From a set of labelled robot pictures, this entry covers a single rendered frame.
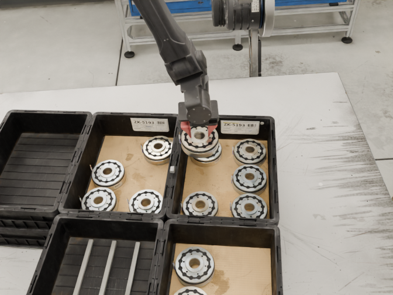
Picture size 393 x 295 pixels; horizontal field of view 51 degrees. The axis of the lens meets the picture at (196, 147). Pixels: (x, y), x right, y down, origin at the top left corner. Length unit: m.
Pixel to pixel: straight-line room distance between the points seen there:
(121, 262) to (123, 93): 0.87
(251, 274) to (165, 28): 0.66
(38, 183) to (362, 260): 1.03
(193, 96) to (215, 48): 2.35
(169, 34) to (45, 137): 0.80
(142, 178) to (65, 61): 2.16
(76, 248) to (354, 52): 2.60
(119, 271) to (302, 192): 0.66
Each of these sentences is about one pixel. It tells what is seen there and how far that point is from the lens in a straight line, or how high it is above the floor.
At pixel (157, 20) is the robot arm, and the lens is 0.86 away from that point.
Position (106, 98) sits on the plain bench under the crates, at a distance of 1.83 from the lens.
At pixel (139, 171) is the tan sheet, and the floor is 0.83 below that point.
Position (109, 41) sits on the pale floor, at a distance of 3.48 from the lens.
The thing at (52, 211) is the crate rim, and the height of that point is 0.93.
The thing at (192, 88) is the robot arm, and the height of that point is 1.26.
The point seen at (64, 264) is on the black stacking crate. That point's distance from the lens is 1.23.
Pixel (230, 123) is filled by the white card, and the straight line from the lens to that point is 1.35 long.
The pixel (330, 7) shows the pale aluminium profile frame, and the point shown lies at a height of 0.30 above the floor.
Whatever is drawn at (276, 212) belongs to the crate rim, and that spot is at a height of 0.93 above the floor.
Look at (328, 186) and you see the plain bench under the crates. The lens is 1.49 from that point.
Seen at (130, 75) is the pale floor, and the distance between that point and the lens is 3.08.
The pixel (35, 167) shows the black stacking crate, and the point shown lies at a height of 0.83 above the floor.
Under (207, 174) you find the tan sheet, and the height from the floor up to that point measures 0.83.
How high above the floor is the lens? 1.87
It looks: 48 degrees down
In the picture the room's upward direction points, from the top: 5 degrees counter-clockwise
